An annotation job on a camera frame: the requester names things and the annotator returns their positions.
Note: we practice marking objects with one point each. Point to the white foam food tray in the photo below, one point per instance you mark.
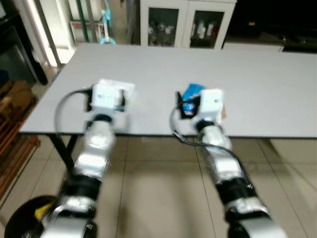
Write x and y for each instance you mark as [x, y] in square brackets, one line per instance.
[126, 88]

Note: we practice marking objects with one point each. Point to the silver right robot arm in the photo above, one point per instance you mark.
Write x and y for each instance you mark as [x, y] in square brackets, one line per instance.
[223, 168]

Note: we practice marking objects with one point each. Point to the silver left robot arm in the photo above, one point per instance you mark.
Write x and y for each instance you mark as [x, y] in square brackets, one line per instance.
[96, 144]

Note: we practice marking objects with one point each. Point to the blue plastic wrapper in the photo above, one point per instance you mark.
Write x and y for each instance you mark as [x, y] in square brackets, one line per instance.
[193, 91]

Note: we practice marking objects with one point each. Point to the brown and white paper scrap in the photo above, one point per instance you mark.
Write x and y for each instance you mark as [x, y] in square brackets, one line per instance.
[225, 112]

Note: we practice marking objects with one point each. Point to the black table leg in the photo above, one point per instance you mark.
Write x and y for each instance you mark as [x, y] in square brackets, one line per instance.
[63, 151]

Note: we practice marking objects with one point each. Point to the white glass door cabinet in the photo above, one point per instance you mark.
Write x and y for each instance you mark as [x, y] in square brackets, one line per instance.
[187, 25]

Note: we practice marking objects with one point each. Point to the white shelf with green poles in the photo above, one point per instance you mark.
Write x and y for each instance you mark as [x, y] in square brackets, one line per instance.
[84, 27]

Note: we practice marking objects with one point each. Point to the brown wooden rack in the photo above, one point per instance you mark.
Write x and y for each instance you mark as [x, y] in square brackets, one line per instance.
[17, 106]

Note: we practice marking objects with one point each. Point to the dark counter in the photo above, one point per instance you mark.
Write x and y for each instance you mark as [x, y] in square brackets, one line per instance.
[277, 20]

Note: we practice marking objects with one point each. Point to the black round object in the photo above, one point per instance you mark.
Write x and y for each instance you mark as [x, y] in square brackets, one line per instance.
[22, 218]

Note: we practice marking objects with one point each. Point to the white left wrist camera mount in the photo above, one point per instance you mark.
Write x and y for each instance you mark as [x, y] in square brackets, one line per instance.
[106, 96]

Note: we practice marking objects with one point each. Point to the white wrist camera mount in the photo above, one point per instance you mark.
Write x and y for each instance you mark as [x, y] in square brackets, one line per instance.
[106, 96]
[210, 105]

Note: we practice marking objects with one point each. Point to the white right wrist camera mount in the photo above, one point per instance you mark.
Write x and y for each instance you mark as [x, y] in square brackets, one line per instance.
[210, 105]

